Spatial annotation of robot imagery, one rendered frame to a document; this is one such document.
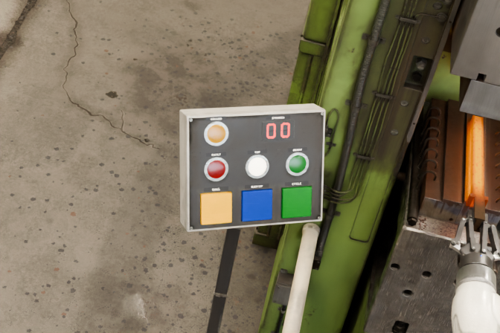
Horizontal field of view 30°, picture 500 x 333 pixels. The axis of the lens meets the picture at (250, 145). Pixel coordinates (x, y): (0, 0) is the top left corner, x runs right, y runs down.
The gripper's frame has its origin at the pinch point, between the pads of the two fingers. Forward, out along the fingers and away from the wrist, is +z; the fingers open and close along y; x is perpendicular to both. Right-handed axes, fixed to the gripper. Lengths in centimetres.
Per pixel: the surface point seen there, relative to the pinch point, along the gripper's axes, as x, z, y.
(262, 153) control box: 10, -8, -55
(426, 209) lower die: -8.1, 5.2, -10.7
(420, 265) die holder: -22.5, -1.0, -8.0
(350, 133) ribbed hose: 0.7, 17.2, -34.3
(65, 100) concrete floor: -103, 117, -145
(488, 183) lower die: -2.8, 15.0, 3.7
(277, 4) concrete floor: -104, 226, -72
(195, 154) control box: 10, -15, -70
